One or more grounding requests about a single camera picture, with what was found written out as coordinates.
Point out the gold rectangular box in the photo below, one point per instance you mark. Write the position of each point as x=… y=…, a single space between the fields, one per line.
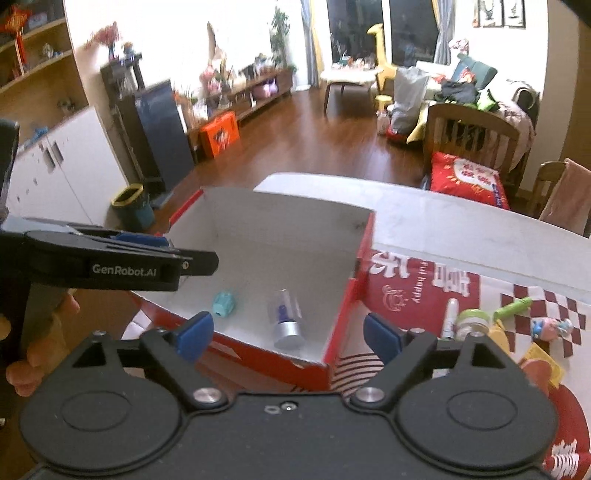
x=542 y=367

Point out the plush toy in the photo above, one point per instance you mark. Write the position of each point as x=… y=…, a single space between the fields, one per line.
x=458 y=45

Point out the orange gift box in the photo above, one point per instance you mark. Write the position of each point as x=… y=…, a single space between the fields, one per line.
x=220 y=134

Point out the pink toy bag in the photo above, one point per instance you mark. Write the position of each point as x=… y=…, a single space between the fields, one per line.
x=264 y=88

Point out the white cabinet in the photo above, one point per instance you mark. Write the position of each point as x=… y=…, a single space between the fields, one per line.
x=64 y=166

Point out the wooden TV cabinet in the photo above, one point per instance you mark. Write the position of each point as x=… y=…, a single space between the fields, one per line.
x=263 y=99

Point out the wooden wall shelf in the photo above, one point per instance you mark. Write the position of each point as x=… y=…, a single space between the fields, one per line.
x=41 y=69

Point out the small yellow stool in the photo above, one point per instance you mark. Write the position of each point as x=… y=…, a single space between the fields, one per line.
x=383 y=101

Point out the white plastic bag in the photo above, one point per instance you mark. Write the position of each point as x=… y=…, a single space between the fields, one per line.
x=408 y=99

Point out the white ointment tube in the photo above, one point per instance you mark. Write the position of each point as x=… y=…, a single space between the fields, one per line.
x=449 y=318

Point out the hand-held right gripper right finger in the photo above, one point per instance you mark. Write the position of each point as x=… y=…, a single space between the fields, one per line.
x=381 y=337

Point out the red knot ornament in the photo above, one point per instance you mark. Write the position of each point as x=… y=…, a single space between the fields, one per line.
x=16 y=27

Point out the yellow oval case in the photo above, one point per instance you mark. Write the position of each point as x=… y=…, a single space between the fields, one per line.
x=499 y=337

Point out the red cardboard box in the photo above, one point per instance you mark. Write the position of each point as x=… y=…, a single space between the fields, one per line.
x=277 y=230

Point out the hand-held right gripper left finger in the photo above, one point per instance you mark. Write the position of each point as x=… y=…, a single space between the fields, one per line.
x=196 y=337

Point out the clear water jug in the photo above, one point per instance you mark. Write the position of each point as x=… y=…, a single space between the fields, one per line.
x=383 y=123

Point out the person's left hand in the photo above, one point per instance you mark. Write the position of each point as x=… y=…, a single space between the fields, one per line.
x=27 y=374

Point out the dark blue panel appliance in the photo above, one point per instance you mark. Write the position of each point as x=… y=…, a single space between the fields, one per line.
x=164 y=134

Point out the pink towel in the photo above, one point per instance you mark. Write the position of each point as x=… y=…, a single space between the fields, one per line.
x=570 y=198

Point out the pink pig toy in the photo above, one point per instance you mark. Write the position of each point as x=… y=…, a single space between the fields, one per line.
x=551 y=330

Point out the green tube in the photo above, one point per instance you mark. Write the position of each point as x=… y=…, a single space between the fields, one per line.
x=512 y=309

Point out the potted green plant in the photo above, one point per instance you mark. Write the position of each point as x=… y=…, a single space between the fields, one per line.
x=280 y=37

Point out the teal trash bin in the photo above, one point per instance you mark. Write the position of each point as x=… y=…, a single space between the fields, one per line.
x=134 y=210

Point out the pile of clothes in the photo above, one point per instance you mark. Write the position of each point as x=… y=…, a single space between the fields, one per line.
x=457 y=92

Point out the yellow giraffe toy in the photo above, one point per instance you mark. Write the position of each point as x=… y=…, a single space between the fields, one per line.
x=383 y=50

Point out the framed wall pictures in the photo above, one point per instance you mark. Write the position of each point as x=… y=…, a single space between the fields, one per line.
x=501 y=13

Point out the clear bottle silver cap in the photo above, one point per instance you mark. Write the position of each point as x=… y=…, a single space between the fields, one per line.
x=286 y=323

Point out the round coffee table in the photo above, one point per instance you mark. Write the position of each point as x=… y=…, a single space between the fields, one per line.
x=348 y=76

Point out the red white printed tablecloth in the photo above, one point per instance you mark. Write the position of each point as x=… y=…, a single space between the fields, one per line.
x=415 y=286

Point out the small teal bottle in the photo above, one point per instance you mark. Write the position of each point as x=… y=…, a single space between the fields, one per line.
x=224 y=303

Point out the wooden slat-back chair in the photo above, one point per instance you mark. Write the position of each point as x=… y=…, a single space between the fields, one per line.
x=471 y=115

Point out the black water dispenser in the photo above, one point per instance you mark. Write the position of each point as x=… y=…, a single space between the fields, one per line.
x=122 y=92

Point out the green lid clear jar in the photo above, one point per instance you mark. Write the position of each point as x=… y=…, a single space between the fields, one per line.
x=472 y=321

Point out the pink flower vase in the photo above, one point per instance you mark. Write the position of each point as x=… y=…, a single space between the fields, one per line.
x=104 y=39

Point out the sofa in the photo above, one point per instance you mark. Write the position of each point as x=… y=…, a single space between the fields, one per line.
x=429 y=69

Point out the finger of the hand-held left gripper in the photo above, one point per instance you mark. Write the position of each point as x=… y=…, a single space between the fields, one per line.
x=138 y=240
x=201 y=264

